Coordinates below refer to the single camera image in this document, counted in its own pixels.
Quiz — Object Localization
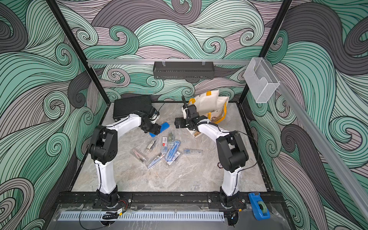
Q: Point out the clear case pink compass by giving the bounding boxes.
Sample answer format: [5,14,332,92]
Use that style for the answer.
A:
[132,149,147,163]

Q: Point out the white canvas bag yellow handles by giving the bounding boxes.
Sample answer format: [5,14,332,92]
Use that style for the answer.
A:
[189,90,229,124]

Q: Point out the black wall shelf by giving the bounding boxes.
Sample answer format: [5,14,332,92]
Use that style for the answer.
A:
[153,61,215,80]

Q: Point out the blue compass set package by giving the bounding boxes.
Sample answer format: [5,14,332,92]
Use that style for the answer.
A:
[165,140,181,162]

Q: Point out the clear flat compass case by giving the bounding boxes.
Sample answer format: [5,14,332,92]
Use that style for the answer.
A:
[183,149,203,156]

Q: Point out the blue tape dispenser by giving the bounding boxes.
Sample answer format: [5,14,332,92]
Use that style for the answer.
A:
[248,193,271,220]

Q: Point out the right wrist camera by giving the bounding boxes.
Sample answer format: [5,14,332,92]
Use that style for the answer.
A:
[182,95,190,122]

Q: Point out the clear case blue refills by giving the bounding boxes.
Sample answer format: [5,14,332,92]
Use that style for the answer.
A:
[166,151,181,166]

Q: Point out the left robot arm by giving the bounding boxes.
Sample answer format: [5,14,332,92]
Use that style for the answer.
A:
[87,106,161,208]

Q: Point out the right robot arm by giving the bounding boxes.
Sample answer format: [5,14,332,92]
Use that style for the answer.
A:
[174,104,249,208]

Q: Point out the clear wall bin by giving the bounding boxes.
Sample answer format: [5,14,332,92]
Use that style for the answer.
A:
[243,57,280,104]

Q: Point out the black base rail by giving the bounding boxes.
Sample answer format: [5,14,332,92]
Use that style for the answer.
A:
[54,191,285,208]

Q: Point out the white slotted cable duct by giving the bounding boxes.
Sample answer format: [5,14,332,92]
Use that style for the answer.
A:
[57,211,225,222]

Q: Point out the black briefcase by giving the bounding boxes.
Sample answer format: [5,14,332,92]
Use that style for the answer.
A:
[113,95,155,121]

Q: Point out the clear case green label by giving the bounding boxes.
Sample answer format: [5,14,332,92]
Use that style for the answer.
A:
[167,132,175,146]

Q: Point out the small clear case silver compass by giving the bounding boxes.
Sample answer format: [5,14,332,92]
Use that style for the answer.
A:
[146,140,156,151]

